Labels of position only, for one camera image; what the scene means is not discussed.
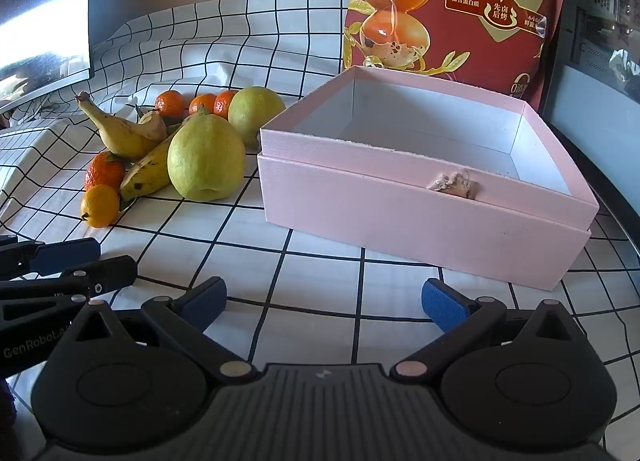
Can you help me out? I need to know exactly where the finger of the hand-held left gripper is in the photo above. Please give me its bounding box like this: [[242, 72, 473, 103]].
[[0, 256, 138, 329], [0, 235, 101, 278]]

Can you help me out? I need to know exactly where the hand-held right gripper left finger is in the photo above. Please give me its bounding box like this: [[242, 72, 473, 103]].
[[75, 277, 253, 382]]

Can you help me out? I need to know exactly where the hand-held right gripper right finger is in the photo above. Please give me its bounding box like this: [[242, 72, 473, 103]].
[[391, 278, 586, 382]]

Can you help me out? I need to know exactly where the small yellow-orange mandarin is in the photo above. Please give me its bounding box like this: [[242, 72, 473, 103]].
[[80, 184, 121, 228]]

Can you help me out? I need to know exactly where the red-orange mandarin with leaf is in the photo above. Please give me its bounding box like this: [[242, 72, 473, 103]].
[[84, 152, 126, 192]]

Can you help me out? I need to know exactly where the pink cardboard box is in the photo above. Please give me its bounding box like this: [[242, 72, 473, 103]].
[[258, 66, 600, 292]]

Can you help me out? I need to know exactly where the spotted yellow banana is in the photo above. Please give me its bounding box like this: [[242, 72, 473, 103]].
[[119, 124, 183, 203]]

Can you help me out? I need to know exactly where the curved yellow banana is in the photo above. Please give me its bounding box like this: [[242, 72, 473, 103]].
[[75, 91, 168, 160]]

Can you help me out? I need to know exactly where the large green pear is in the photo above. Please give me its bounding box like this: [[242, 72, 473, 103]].
[[166, 106, 247, 202]]

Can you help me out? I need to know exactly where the orange mandarin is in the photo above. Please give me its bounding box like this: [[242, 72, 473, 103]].
[[213, 90, 240, 119], [188, 94, 218, 117], [154, 90, 186, 118]]

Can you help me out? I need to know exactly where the white checked tablecloth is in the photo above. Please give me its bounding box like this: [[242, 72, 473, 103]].
[[0, 0, 640, 461]]

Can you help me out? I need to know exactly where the dark monitor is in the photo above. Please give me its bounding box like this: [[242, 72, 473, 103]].
[[0, 0, 96, 112]]

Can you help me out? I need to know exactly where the red snack bag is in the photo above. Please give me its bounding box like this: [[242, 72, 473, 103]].
[[342, 0, 573, 112]]

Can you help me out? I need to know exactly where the glass-sided computer case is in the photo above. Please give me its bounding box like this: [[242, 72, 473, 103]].
[[540, 0, 640, 262]]

